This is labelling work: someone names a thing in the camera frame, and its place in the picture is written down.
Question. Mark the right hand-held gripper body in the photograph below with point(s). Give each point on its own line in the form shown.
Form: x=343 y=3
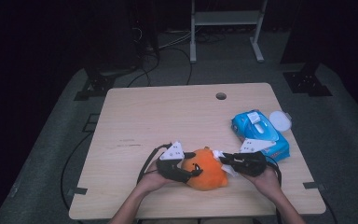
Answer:
x=251 y=165

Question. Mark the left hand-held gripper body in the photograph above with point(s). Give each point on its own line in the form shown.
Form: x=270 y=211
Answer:
x=171 y=169

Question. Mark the white wet wipe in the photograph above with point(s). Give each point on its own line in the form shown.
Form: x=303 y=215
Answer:
x=230 y=170

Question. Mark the orange plush toy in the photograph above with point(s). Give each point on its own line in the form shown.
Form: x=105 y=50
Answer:
x=211 y=175

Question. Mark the blue wet wipe pack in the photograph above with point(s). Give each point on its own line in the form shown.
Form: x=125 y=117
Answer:
x=244 y=124

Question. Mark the person's left hand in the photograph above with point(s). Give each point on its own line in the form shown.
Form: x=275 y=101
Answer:
x=150 y=182

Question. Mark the person's right hand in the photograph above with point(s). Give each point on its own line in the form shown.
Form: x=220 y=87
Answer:
x=267 y=185

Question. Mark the white round plastic lid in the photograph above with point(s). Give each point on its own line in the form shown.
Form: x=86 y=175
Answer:
x=280 y=120

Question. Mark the black tape strip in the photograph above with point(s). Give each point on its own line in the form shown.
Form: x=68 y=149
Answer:
x=77 y=191
x=313 y=185

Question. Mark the black tape floor outline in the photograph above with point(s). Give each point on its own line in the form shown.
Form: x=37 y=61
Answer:
x=90 y=127

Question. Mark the black stand base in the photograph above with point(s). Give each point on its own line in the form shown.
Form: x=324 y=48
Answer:
x=306 y=83
x=98 y=86

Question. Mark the dark equipment rack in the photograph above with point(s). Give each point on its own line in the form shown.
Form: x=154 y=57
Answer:
x=118 y=37

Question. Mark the white metal stand frame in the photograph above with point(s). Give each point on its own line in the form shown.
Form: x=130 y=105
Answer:
x=227 y=18

